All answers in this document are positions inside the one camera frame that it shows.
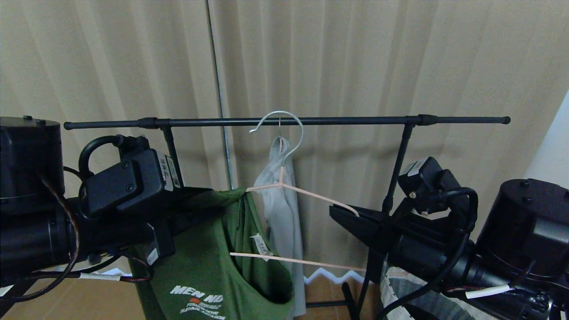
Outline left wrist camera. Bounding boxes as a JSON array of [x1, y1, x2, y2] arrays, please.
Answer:
[[84, 136, 185, 219]]

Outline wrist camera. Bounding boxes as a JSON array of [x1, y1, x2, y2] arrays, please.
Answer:
[[397, 156, 473, 223], [84, 136, 185, 219]]

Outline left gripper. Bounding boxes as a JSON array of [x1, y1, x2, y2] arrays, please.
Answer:
[[0, 187, 210, 285]]

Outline grey curtain pull rod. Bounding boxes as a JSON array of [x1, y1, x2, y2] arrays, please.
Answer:
[[205, 0, 237, 191]]

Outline white laundry basket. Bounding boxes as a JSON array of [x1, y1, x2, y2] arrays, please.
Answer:
[[380, 266, 501, 320]]

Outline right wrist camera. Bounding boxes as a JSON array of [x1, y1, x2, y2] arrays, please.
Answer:
[[397, 156, 473, 223]]

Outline green garment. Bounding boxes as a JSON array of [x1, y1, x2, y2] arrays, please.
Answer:
[[128, 187, 295, 320]]

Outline black clothes rack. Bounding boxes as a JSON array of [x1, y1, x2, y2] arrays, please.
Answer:
[[63, 114, 512, 320]]

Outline pale grey shorts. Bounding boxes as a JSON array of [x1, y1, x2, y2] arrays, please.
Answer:
[[252, 136, 308, 318]]

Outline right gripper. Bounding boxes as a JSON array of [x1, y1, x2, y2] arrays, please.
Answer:
[[366, 212, 487, 288]]

